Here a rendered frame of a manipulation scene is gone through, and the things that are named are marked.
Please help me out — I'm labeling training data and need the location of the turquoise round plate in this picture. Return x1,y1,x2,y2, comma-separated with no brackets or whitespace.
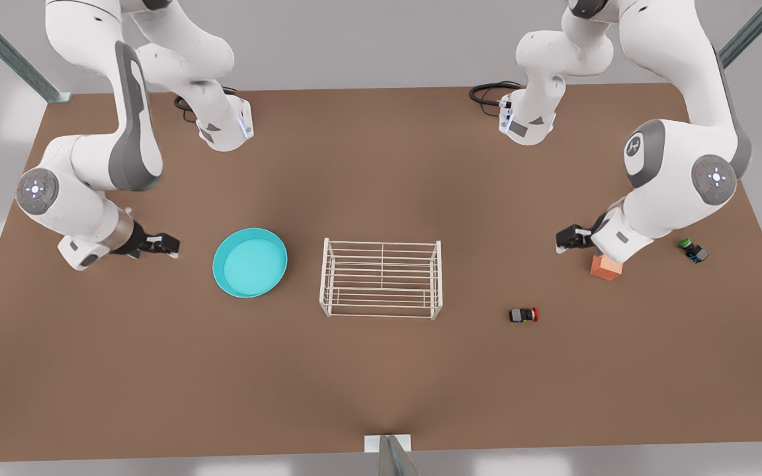
212,228,288,299

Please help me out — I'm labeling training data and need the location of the orange cube block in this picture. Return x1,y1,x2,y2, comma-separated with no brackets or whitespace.
590,254,623,282

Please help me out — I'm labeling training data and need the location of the green button switch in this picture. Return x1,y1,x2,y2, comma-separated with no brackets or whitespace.
677,238,709,264

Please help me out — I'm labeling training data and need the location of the black cable loop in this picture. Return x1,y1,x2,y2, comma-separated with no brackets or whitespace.
469,81,522,118
174,87,238,123

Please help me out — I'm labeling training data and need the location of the white wire shelf rack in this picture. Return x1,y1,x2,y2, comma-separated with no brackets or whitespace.
319,238,443,321

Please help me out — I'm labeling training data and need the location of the silver frame post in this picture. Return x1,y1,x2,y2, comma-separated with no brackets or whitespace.
364,434,419,476
718,0,762,68
0,0,72,104

